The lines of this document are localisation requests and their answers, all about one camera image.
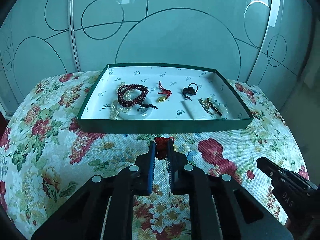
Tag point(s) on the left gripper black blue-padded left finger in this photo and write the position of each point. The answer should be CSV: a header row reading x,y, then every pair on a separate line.
x,y
103,207

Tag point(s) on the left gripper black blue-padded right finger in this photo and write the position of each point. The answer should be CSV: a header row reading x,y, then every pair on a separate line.
x,y
220,208

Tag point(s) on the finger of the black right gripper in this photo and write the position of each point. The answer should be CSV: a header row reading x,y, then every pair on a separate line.
x,y
271,171

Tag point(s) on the red knotted cord charm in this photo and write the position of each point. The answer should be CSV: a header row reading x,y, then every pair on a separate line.
x,y
162,147

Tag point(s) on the red tassel gold charm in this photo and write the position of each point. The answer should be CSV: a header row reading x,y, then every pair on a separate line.
x,y
164,93

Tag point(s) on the green jewelry box tray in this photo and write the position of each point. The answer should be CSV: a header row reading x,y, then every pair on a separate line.
x,y
131,84

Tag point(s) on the white jade bar pendant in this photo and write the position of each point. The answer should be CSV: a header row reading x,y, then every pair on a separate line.
x,y
195,110

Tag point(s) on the white jade bangle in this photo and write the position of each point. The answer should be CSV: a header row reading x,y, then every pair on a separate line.
x,y
133,113

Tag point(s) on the glass sliding wardrobe doors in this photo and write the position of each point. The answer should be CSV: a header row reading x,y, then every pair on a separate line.
x,y
260,42

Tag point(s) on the black cord pendant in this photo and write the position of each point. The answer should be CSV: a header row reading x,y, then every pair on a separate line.
x,y
190,91

